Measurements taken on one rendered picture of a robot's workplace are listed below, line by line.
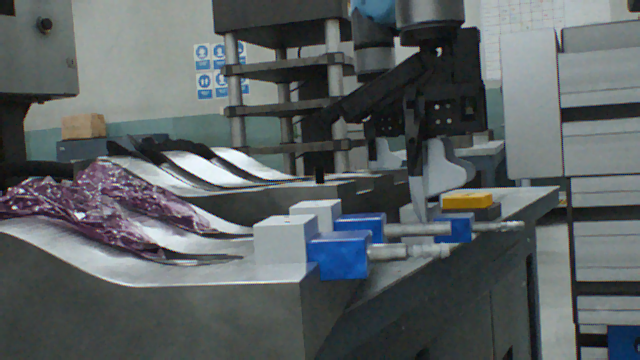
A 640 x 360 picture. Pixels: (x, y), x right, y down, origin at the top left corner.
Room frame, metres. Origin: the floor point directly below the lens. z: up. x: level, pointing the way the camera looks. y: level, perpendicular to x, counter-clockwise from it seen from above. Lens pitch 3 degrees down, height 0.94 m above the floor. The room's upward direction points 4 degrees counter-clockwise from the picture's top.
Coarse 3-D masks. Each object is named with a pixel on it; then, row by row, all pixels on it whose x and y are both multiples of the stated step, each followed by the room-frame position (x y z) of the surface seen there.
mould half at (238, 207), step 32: (96, 160) 0.87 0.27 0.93; (128, 160) 0.88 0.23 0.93; (192, 160) 0.96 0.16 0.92; (192, 192) 0.83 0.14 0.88; (224, 192) 0.80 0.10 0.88; (256, 192) 0.76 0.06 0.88; (288, 192) 0.74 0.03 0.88; (320, 192) 0.72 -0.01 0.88; (352, 192) 0.74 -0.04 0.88; (384, 192) 0.81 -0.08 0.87
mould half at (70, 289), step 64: (0, 192) 0.74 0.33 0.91; (0, 256) 0.45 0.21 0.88; (64, 256) 0.45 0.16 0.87; (128, 256) 0.49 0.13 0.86; (0, 320) 0.45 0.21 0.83; (64, 320) 0.44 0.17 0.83; (128, 320) 0.43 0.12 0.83; (192, 320) 0.42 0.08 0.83; (256, 320) 0.42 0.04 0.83; (320, 320) 0.46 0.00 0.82
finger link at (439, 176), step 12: (432, 144) 0.75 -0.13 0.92; (432, 156) 0.74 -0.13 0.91; (444, 156) 0.74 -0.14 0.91; (432, 168) 0.74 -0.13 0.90; (444, 168) 0.74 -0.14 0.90; (456, 168) 0.73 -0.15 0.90; (420, 180) 0.73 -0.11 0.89; (432, 180) 0.74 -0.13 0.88; (444, 180) 0.73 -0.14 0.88; (456, 180) 0.73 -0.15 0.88; (420, 192) 0.73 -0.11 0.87; (432, 192) 0.73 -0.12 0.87; (444, 192) 0.73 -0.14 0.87; (420, 204) 0.74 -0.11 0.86; (420, 216) 0.74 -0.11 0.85
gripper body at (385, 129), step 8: (376, 72) 1.25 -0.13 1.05; (384, 72) 1.25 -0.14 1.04; (360, 80) 1.26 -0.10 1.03; (368, 80) 1.26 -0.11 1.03; (400, 96) 1.26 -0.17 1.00; (392, 104) 1.26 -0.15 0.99; (400, 104) 1.26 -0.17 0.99; (376, 112) 1.25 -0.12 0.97; (384, 112) 1.25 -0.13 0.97; (392, 112) 1.25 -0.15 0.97; (400, 112) 1.24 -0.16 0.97; (376, 120) 1.26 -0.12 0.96; (384, 120) 1.26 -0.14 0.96; (392, 120) 1.26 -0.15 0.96; (400, 120) 1.26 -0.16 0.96; (376, 128) 1.25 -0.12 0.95; (384, 128) 1.26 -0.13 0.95; (392, 128) 1.26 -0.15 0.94; (400, 128) 1.25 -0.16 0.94; (376, 136) 1.31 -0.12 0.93; (392, 136) 1.26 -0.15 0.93
